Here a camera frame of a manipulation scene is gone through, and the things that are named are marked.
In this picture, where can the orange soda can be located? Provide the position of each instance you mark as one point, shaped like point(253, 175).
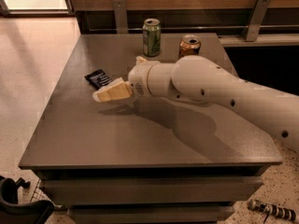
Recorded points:
point(189, 45)

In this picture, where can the metal wall bracket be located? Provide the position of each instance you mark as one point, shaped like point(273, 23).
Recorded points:
point(120, 14)
point(251, 30)

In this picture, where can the dark blue snack bar wrapper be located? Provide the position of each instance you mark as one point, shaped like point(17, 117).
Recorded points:
point(98, 79)

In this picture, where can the right metal wall bracket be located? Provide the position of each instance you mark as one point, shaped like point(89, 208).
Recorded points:
point(251, 30)

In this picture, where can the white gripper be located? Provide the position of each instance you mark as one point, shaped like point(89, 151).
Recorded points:
point(138, 76)

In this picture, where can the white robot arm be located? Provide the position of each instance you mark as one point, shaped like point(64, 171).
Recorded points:
point(195, 79)

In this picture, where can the black white striped stick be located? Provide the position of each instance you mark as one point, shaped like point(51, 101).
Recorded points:
point(273, 210)

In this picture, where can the grey drawer cabinet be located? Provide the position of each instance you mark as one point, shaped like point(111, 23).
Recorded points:
point(141, 161)

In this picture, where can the green soda can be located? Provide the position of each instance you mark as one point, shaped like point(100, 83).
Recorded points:
point(151, 37)

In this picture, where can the left metal wall bracket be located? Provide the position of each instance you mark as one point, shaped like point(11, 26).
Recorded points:
point(120, 14)

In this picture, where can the black chair base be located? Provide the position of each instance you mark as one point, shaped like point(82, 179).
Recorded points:
point(12, 212)

